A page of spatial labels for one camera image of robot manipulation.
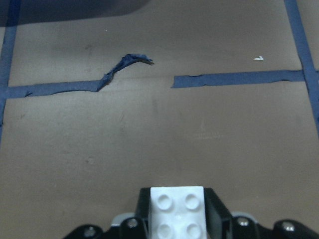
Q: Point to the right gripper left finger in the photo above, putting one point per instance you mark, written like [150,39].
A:
[133,225]

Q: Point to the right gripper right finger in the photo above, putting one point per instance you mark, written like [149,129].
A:
[221,224]

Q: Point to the white block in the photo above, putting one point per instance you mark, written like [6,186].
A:
[177,213]

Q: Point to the brown paper table cover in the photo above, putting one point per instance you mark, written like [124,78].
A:
[103,97]

